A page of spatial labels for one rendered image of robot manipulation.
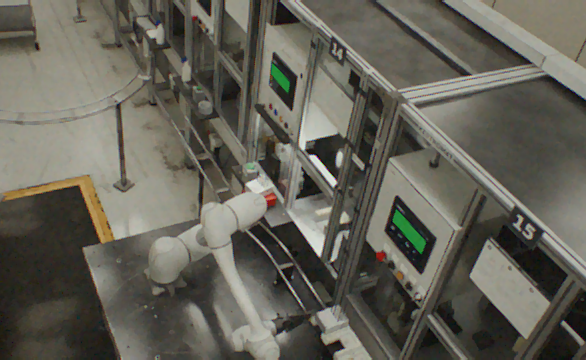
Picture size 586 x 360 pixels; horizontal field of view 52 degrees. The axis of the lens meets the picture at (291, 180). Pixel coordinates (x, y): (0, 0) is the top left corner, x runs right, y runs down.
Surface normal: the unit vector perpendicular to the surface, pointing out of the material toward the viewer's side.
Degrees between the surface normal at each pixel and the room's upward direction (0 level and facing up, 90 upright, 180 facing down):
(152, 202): 0
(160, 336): 0
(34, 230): 0
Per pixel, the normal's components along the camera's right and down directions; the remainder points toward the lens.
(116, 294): 0.12, -0.75
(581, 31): -0.88, 0.22
